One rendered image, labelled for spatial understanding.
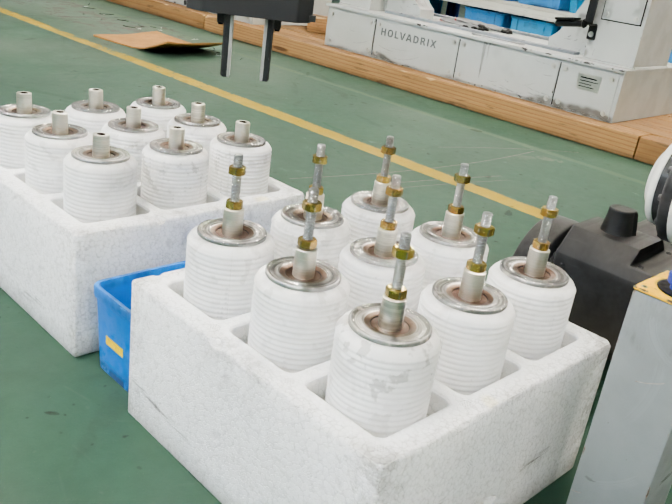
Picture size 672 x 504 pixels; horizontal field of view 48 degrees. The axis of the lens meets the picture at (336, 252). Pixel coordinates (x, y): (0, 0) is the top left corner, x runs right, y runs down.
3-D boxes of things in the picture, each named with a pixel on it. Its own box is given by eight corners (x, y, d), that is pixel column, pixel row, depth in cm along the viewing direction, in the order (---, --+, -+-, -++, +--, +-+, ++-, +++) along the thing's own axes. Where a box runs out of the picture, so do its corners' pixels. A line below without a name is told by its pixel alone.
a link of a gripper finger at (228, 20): (230, 72, 77) (235, 9, 75) (228, 78, 74) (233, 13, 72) (214, 71, 77) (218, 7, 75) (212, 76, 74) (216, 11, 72)
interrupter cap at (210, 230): (196, 221, 85) (196, 215, 85) (263, 224, 87) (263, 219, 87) (197, 247, 79) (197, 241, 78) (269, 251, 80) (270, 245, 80)
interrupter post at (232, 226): (220, 231, 84) (222, 202, 82) (242, 232, 84) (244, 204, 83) (221, 239, 81) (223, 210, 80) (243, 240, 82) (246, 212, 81)
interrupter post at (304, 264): (304, 285, 74) (307, 254, 73) (285, 276, 75) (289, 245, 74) (319, 278, 76) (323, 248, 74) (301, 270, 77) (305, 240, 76)
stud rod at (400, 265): (398, 310, 68) (413, 232, 65) (396, 315, 67) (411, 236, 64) (388, 308, 68) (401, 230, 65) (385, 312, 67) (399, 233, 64)
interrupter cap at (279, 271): (306, 302, 70) (307, 295, 70) (248, 273, 75) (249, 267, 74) (355, 281, 76) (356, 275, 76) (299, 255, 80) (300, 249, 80)
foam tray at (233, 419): (353, 331, 118) (370, 224, 111) (573, 468, 94) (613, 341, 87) (126, 412, 92) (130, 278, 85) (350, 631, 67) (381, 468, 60)
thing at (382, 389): (416, 470, 78) (449, 316, 71) (399, 534, 69) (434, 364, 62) (327, 445, 80) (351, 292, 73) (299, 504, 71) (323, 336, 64)
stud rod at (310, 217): (298, 261, 74) (307, 189, 71) (301, 258, 75) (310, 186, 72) (308, 263, 74) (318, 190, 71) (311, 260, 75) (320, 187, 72)
